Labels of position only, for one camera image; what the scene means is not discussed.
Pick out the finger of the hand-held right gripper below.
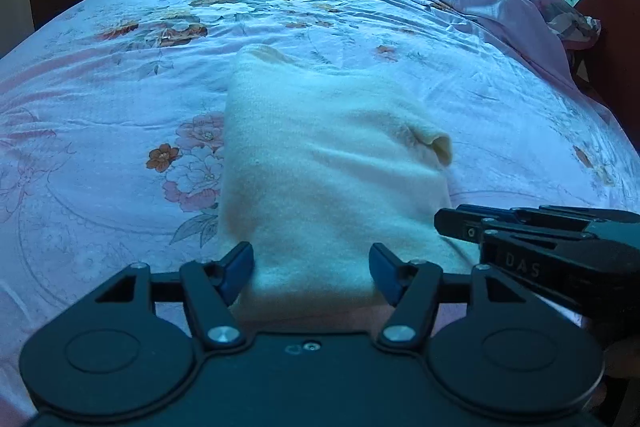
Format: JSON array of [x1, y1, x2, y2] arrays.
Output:
[[433, 204, 591, 253]]

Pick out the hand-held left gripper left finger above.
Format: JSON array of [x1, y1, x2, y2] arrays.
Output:
[[94, 241, 256, 351]]

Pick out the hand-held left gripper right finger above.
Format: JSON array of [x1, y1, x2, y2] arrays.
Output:
[[368, 242, 532, 351]]

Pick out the white knit sweater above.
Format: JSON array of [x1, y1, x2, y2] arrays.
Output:
[[217, 44, 482, 324]]

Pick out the floral pink bed sheet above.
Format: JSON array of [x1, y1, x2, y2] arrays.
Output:
[[0, 0, 640, 420]]

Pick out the pink pillow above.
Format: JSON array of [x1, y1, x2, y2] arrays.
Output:
[[379, 0, 577, 84]]

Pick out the red and white headboard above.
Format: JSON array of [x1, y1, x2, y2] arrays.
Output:
[[522, 0, 640, 128]]

